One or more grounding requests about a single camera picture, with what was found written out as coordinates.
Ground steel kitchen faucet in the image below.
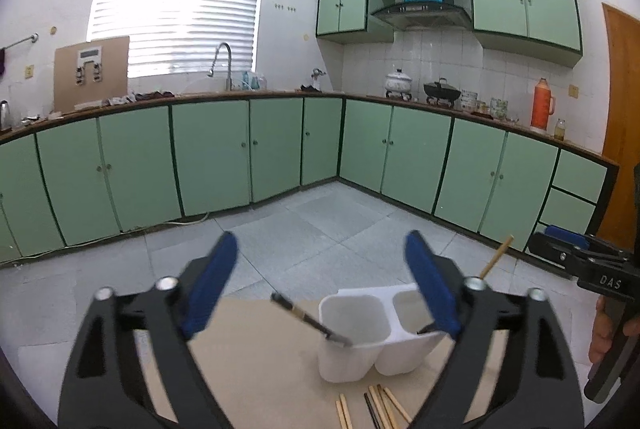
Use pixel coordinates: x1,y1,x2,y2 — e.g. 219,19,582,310
207,42,235,91

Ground green base cabinets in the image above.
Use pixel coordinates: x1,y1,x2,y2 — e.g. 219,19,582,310
0,92,620,262

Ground wooden door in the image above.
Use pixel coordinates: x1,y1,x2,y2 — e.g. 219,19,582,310
595,2,640,260

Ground brown water purifier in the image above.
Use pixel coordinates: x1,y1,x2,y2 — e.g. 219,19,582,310
53,36,131,112

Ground person's right hand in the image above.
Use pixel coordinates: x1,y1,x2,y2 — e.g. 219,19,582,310
589,296,622,365

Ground steel towel bar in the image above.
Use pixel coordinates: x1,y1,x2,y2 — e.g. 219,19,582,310
0,33,40,52

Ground bottles beside sink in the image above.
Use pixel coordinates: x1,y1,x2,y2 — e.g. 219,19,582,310
241,70,268,91

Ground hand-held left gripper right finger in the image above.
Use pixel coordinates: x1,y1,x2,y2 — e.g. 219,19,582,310
404,229,586,429

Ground black range hood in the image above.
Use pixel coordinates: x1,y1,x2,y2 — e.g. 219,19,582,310
370,2,473,31

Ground orange thermos flask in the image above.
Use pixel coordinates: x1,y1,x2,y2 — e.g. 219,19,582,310
530,78,557,133

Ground white lidded pot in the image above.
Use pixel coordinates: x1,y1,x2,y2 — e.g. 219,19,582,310
384,67,414,99

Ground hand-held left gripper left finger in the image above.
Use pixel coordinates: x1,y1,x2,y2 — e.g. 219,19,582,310
57,230,240,429

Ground crumpled cloths on counter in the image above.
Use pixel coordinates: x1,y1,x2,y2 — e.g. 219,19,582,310
102,90,176,106

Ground black wok with lid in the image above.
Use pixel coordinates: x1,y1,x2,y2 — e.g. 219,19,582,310
423,78,462,107

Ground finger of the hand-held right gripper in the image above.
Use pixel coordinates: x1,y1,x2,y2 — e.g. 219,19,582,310
529,232,608,280
546,225,631,255

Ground white two-compartment utensil holder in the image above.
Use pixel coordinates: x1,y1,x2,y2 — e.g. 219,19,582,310
318,288,443,382

